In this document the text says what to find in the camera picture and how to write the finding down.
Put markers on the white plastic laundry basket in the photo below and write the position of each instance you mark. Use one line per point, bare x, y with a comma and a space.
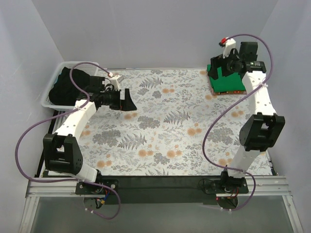
87, 68

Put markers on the folded pink printed t shirt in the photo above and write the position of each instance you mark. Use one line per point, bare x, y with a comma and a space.
228, 93

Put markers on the floral patterned table mat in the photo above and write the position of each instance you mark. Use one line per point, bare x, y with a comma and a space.
179, 127

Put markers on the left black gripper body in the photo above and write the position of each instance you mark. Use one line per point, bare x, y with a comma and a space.
122, 99

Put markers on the aluminium frame rail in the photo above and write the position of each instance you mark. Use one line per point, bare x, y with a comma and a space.
184, 204

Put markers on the black clothes in basket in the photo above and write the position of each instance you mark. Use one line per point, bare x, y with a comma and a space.
63, 91

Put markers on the green t shirt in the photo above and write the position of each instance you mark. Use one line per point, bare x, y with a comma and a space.
224, 82

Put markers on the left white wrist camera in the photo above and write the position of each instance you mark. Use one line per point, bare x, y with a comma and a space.
114, 80

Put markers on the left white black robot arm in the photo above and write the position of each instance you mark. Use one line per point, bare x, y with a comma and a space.
62, 153

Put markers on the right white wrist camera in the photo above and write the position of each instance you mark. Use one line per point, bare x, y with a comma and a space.
227, 44

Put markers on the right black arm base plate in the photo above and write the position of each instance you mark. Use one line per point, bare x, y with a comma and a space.
214, 186

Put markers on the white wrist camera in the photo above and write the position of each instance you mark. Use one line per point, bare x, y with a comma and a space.
227, 44
114, 80

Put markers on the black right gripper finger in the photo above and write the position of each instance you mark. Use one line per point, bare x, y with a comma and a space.
226, 70
215, 63

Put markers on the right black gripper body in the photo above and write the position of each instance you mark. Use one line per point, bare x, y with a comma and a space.
223, 67

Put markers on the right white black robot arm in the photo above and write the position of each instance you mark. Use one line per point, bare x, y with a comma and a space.
264, 126

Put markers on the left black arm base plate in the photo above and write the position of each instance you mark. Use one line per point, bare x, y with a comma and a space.
102, 187

